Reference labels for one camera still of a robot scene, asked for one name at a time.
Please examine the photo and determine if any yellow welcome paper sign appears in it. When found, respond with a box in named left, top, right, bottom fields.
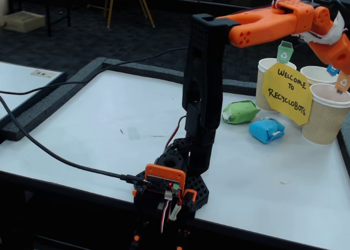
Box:
left=261, top=62, right=313, bottom=126

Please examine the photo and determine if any white red wire bundle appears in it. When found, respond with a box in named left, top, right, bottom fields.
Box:
left=159, top=191, right=183, bottom=233

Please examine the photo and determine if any paper cup with orange tag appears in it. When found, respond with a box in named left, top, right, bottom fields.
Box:
left=301, top=83, right=350, bottom=145

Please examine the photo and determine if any paper cup with green tag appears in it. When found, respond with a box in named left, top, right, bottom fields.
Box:
left=255, top=57, right=298, bottom=113

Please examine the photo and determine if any grey foam border strip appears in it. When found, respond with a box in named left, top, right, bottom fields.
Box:
left=336, top=125, right=350, bottom=177
left=1, top=57, right=108, bottom=141
left=102, top=57, right=258, bottom=96

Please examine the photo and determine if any black table frame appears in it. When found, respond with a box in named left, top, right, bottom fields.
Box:
left=43, top=0, right=72, bottom=38

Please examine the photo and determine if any black robot base clamp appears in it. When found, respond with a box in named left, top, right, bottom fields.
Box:
left=131, top=169, right=210, bottom=250

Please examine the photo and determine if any green paper-wrapped rubbish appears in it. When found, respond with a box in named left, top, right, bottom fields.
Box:
left=221, top=100, right=261, bottom=125

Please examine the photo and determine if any thin black camera cable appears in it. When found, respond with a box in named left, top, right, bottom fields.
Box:
left=0, top=46, right=190, bottom=95

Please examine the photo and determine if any thick black usb cable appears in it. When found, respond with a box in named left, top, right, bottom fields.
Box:
left=0, top=95, right=145, bottom=185

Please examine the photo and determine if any small paper label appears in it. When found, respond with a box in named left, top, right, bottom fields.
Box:
left=30, top=69, right=57, bottom=79

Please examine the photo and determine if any orange recycle bin tag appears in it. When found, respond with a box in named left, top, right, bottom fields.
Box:
left=335, top=71, right=350, bottom=95

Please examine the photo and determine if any black-framed whiteboard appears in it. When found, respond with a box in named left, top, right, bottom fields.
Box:
left=0, top=61, right=67, bottom=128

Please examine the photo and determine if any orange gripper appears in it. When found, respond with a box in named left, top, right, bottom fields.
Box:
left=307, top=32, right=350, bottom=70

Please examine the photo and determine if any blue paper-wrapped rubbish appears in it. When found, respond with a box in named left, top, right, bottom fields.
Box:
left=248, top=117, right=285, bottom=144

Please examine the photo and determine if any green recycle bin tag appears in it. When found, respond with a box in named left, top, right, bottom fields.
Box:
left=276, top=40, right=295, bottom=64

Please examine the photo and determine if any orange-framed controller board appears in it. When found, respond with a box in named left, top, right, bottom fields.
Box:
left=144, top=164, right=186, bottom=193

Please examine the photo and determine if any paper cup with blue tag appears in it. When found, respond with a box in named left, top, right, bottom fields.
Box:
left=300, top=66, right=339, bottom=85

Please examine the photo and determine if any cardboard box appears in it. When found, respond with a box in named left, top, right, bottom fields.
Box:
left=1, top=10, right=46, bottom=33

